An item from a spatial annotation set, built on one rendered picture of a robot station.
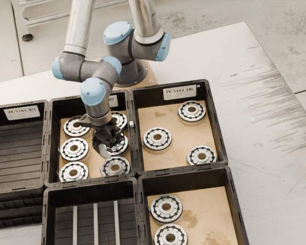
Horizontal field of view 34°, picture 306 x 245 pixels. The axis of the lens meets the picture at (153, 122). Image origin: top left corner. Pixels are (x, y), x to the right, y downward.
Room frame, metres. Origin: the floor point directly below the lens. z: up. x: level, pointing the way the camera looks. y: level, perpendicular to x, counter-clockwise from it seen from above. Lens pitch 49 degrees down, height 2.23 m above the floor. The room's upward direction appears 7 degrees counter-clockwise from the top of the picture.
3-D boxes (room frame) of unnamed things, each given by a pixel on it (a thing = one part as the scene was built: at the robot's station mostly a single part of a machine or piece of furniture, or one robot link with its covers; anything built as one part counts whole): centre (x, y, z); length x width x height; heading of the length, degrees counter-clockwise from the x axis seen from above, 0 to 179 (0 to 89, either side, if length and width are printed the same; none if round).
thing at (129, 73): (1.56, 0.09, 0.85); 0.15 x 0.15 x 0.10
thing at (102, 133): (1.08, 0.16, 0.99); 0.09 x 0.08 x 0.12; 46
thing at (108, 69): (1.17, 0.14, 1.15); 0.11 x 0.11 x 0.08; 66
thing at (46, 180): (1.12, 0.22, 0.92); 0.40 x 0.30 x 0.02; 0
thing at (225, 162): (1.12, -0.08, 0.92); 0.40 x 0.30 x 0.02; 0
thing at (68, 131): (1.23, 0.28, 0.86); 0.10 x 0.10 x 0.01
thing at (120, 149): (1.12, 0.15, 0.86); 0.10 x 0.10 x 0.01
